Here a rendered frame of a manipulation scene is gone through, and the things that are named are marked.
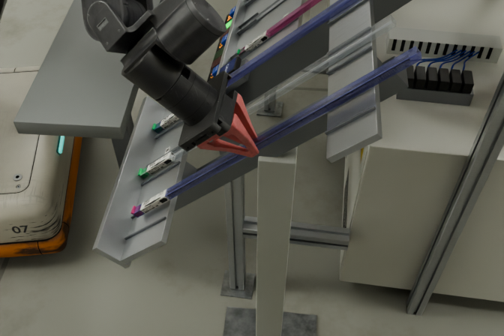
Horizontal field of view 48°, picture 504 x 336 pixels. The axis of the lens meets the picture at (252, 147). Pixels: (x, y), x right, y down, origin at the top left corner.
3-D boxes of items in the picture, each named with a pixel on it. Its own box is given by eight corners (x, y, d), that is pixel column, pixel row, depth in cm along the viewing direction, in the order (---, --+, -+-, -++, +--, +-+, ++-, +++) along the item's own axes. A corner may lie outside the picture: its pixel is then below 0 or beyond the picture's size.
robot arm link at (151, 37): (117, 55, 70) (112, 78, 65) (154, 16, 67) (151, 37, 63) (160, 88, 73) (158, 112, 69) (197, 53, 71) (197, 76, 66)
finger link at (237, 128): (277, 118, 77) (228, 76, 73) (272, 157, 73) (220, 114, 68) (242, 139, 81) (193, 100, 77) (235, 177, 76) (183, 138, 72)
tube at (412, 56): (137, 217, 90) (132, 214, 90) (139, 211, 91) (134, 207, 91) (421, 60, 62) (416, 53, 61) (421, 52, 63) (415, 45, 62)
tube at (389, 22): (144, 179, 99) (139, 175, 99) (145, 172, 100) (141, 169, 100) (396, 26, 71) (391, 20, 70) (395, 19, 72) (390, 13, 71)
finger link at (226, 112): (277, 123, 77) (226, 81, 72) (271, 163, 72) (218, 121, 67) (241, 144, 81) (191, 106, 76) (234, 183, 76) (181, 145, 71)
